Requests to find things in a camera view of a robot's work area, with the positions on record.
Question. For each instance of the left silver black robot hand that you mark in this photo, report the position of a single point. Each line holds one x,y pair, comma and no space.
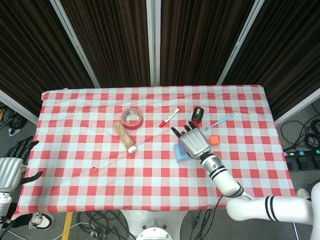
10,172

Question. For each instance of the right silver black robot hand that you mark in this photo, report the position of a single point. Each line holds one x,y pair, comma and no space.
196,143

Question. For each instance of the small orange cube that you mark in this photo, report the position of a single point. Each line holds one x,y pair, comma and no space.
214,140

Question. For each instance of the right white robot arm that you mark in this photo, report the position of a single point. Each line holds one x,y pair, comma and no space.
250,207

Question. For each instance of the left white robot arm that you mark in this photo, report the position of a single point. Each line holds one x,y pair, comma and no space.
4,202

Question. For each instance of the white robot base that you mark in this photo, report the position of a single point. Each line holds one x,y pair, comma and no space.
153,225

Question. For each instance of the red white checkered tablecloth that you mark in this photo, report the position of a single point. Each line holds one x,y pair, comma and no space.
125,175

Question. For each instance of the light blue block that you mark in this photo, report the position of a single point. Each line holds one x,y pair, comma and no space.
181,158

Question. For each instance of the black bottle with red cap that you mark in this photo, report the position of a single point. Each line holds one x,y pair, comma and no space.
198,113

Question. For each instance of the light blue plastic spoon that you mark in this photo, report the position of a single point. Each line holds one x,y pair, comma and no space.
221,121

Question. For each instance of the red white marker pen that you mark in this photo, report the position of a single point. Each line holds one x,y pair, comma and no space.
170,117

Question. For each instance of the black trouser leg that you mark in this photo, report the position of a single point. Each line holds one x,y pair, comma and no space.
21,221

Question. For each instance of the white black sneaker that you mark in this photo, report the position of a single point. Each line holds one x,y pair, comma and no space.
303,193
42,221

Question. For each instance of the brown tube with white cap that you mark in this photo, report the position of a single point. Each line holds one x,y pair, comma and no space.
125,138

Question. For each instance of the red tape roll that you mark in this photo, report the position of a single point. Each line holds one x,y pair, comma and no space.
125,125

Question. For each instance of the yellow floor tape strip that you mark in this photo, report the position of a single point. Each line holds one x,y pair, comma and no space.
67,225

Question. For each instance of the dark brown curtain panel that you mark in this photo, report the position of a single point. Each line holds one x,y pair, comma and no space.
200,42
30,50
287,50
112,45

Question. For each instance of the black foot pedal unit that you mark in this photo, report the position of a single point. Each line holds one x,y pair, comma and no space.
303,163

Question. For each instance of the white partition frame rail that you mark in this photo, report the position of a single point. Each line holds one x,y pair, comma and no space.
297,106
17,106

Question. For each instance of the white partition frame post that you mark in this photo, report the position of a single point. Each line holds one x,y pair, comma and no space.
75,42
153,42
240,42

